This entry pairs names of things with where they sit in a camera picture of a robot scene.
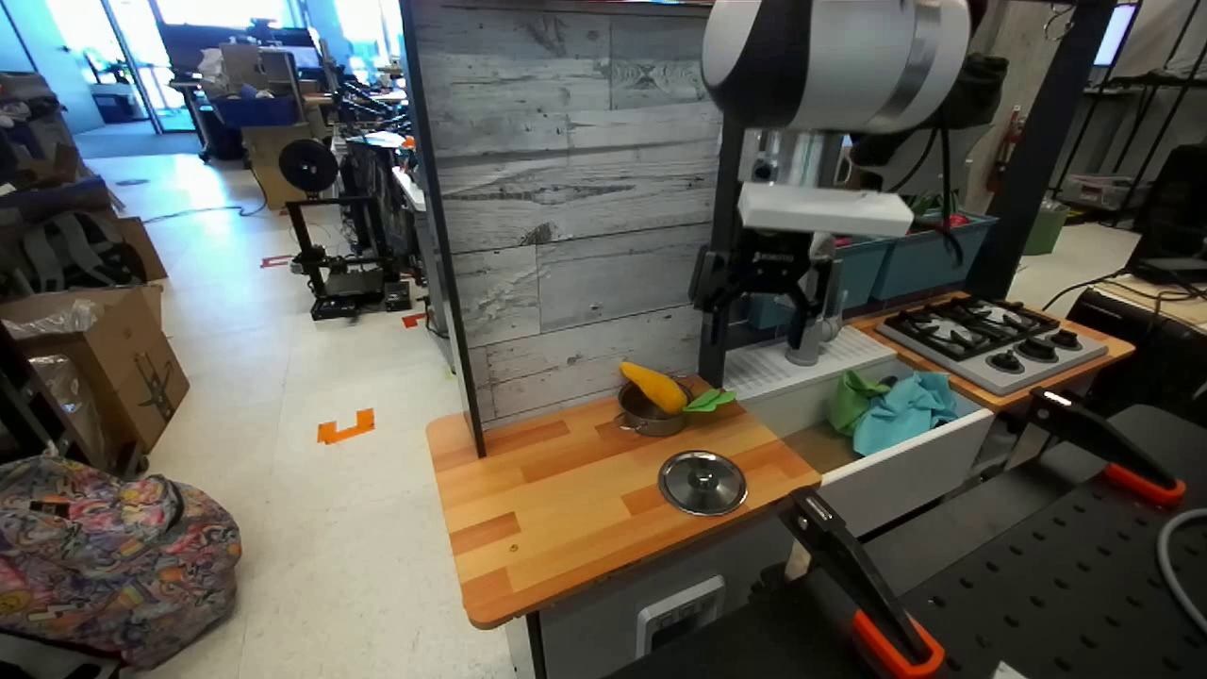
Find wooden stove countertop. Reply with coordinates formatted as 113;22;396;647
850;291;1138;414

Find black clamp orange handle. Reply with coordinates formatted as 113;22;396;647
777;490;951;679
1022;388;1187;513

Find white toy kitchen sink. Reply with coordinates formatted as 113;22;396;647
721;334;995;539

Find brown cardboard box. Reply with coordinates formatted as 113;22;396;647
0;280;194;477

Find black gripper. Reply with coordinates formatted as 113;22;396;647
723;232;824;350

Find colourful patterned bag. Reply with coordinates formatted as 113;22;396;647
0;453;245;671

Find grey cable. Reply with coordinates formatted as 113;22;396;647
1156;507;1207;599

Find grey wood plank backdrop panel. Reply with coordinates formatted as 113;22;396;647
414;0;730;430

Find black equipment cart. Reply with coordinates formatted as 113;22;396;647
279;129;421;324

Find black office chair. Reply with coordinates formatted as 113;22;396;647
1124;144;1207;286

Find teal cloth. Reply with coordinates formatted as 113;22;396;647
850;369;966;459

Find green cloth item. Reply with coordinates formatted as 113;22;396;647
824;369;889;444

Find black frame post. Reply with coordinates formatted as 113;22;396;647
694;119;758;388
396;0;489;459
962;0;1112;307

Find teal planter box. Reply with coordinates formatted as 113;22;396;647
830;236;897;316
882;219;1004;307

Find grey toy gas stove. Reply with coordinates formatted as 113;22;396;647
878;293;1112;395

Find round steel pot lid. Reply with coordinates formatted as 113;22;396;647
657;448;752;516

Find wooden butcher block counter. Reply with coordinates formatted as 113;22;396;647
421;388;824;634

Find grey toy faucet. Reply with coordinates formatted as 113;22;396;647
790;232;850;369

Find white kitchen cabinet base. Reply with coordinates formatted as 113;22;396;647
523;507;824;679

